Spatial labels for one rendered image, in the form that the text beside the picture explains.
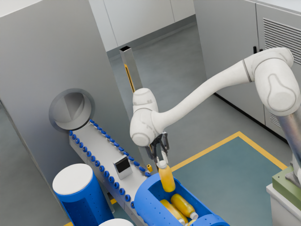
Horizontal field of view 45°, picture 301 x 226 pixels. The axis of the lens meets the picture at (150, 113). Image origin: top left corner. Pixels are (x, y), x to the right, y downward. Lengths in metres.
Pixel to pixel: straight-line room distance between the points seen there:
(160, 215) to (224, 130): 2.44
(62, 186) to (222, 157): 1.88
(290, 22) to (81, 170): 1.92
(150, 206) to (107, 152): 0.96
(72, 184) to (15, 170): 2.33
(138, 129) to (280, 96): 0.55
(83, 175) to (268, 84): 1.52
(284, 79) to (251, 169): 2.39
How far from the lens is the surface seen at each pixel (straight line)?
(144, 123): 1.49
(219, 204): 3.43
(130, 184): 2.47
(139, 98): 1.60
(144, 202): 1.97
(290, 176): 2.09
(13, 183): 4.59
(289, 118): 1.49
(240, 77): 1.55
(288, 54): 1.54
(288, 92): 1.35
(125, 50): 2.31
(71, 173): 2.58
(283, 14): 3.13
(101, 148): 2.85
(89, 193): 2.48
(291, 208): 2.09
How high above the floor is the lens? 2.61
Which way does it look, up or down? 33 degrees down
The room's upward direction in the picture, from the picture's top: 16 degrees counter-clockwise
